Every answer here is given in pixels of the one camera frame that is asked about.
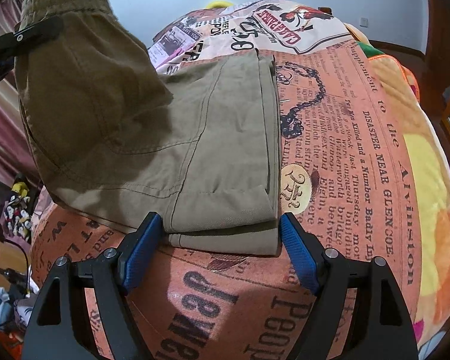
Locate striped brown curtain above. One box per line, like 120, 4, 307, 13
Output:
0, 2, 36, 184

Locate yellow orange fleece blanket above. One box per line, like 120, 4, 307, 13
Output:
345, 22, 450, 349

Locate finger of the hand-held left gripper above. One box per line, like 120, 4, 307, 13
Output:
0, 17, 65, 92

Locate newspaper print blanket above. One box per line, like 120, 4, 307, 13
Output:
30, 0, 428, 360

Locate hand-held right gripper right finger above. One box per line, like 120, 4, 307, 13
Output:
278, 212, 415, 360

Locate pile of toys on floor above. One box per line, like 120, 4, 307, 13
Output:
2, 180, 42, 244

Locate olive green pants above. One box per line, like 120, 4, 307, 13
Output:
13, 0, 282, 257

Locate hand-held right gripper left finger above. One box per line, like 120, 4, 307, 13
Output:
21, 212, 163, 360

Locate white folded cloth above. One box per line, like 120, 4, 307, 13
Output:
0, 285, 34, 329

